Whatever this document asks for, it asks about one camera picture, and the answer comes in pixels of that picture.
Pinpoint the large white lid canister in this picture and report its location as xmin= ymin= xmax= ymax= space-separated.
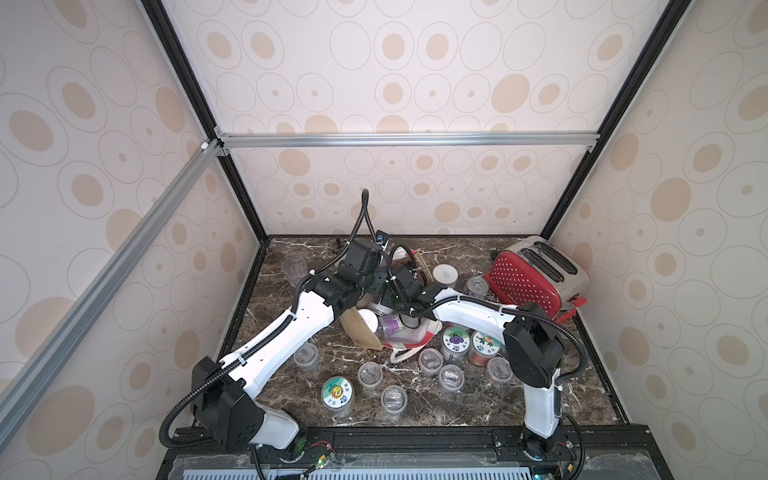
xmin=432 ymin=264 xmax=459 ymax=288

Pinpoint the burlap canvas bag red lining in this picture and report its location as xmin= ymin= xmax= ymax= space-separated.
xmin=335 ymin=241 xmax=442 ymax=363

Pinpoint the purple flower label jar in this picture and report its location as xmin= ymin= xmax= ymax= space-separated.
xmin=441 ymin=326 xmax=470 ymax=364

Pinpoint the red content clear jar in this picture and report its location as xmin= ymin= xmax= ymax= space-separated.
xmin=418 ymin=348 xmax=444 ymax=378

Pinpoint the red green label jar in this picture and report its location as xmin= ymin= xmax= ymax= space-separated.
xmin=469 ymin=331 xmax=502 ymax=366

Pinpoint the clear jar front row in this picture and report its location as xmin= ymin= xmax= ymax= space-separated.
xmin=437 ymin=364 xmax=466 ymax=393

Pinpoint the green floral label jar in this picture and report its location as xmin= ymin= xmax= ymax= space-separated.
xmin=293 ymin=343 xmax=320 ymax=371

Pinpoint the yellow green lid jar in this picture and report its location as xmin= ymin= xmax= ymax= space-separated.
xmin=320 ymin=376 xmax=355 ymax=417

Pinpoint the clear small seed jar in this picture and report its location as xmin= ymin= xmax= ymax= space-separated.
xmin=486 ymin=357 xmax=514 ymax=385

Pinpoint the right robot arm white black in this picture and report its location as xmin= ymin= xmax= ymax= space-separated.
xmin=366 ymin=254 xmax=588 ymax=444

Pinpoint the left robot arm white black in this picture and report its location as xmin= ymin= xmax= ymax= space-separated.
xmin=158 ymin=189 xmax=388 ymax=452

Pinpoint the white lid purple jar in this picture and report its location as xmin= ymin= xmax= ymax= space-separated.
xmin=358 ymin=309 xmax=404 ymax=339

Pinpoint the clear plastic cup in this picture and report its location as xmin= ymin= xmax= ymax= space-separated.
xmin=281 ymin=256 xmax=309 ymax=288

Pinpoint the red silver toaster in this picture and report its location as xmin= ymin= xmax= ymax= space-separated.
xmin=485 ymin=236 xmax=590 ymax=323

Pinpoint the silver horizontal rail back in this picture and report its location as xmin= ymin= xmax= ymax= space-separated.
xmin=220 ymin=131 xmax=600 ymax=149

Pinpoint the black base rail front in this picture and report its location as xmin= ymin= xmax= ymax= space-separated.
xmin=157 ymin=424 xmax=672 ymax=479

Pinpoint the silver diagonal rail left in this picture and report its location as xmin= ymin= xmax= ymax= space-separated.
xmin=1 ymin=138 xmax=223 ymax=449

